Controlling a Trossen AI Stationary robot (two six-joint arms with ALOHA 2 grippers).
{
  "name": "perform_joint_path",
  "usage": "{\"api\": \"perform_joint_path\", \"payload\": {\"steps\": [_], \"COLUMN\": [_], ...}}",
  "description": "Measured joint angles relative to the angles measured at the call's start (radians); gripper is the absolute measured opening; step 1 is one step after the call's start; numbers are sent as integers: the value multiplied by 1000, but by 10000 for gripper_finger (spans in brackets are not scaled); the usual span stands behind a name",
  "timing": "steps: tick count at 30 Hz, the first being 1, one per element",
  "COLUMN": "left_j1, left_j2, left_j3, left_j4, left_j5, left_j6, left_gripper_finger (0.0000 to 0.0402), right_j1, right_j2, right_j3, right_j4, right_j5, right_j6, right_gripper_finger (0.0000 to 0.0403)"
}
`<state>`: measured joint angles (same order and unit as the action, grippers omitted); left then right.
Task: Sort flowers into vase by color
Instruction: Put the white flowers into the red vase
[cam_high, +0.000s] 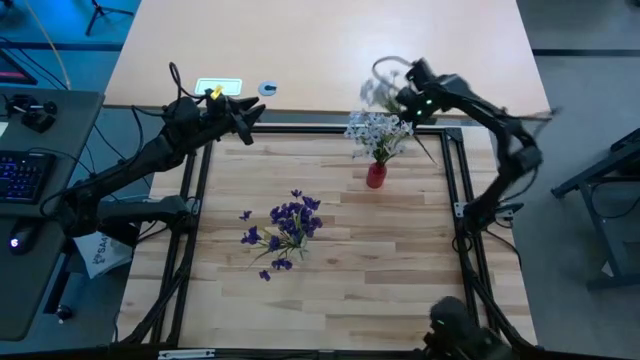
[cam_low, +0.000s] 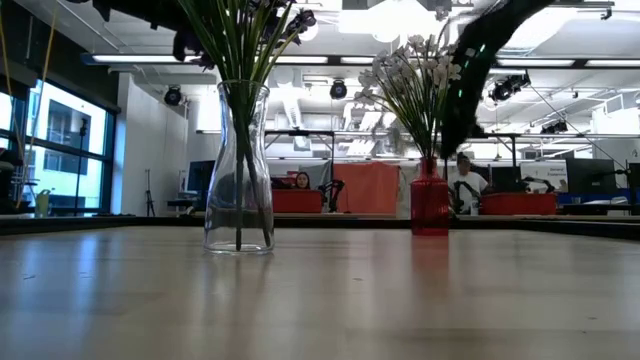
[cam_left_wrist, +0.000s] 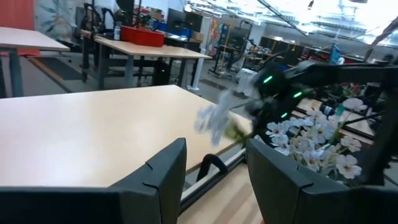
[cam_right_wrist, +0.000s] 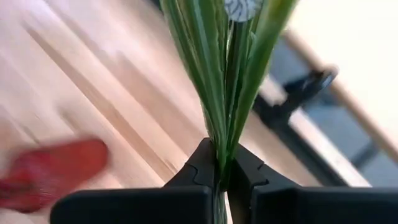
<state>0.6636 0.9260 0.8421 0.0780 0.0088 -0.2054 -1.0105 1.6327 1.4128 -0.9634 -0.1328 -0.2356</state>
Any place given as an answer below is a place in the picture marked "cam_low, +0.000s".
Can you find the pale green jug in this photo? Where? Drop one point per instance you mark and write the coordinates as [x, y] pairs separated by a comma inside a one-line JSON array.
[[43, 204]]

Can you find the black ceiling spotlight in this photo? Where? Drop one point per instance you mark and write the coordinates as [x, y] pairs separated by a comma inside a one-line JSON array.
[[173, 95], [507, 88], [338, 89]]

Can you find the black background robot arm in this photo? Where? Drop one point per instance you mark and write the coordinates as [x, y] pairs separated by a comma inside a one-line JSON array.
[[334, 192], [540, 182]]

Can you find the clear glass vase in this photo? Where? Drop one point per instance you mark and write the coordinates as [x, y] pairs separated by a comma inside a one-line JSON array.
[[220, 220]]

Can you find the person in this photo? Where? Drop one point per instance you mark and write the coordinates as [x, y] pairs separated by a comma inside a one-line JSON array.
[[302, 180], [467, 182]]

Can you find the black microphone stand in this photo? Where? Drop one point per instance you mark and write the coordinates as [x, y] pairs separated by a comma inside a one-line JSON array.
[[81, 150]]

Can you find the red plastic bin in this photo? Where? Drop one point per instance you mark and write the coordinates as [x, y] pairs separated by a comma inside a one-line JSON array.
[[297, 201], [520, 203]]

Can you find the red glass vase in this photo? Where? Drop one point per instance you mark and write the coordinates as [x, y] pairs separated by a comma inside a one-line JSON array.
[[429, 205]]

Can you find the dark computer monitor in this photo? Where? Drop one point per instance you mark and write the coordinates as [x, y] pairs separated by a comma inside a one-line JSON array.
[[591, 176], [201, 175]]

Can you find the orange cloth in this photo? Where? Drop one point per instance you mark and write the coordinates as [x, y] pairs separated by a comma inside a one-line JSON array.
[[367, 187]]

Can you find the overhead frame bar with lights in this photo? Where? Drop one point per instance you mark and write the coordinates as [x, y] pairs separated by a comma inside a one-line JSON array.
[[310, 59]]

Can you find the black background frame bar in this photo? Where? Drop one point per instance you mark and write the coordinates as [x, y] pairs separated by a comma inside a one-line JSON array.
[[300, 133]]

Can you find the black tripod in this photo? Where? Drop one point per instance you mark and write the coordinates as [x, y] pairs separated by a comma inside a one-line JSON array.
[[149, 195]]

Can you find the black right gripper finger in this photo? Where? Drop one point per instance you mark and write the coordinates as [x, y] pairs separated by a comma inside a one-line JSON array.
[[465, 100]]

